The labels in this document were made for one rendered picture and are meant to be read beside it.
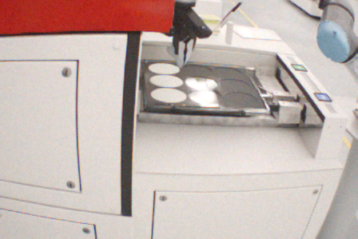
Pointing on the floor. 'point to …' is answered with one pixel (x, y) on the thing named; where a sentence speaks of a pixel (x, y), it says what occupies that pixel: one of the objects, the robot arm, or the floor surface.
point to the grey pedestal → (344, 202)
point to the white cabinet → (232, 205)
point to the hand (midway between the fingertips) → (182, 64)
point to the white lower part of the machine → (59, 222)
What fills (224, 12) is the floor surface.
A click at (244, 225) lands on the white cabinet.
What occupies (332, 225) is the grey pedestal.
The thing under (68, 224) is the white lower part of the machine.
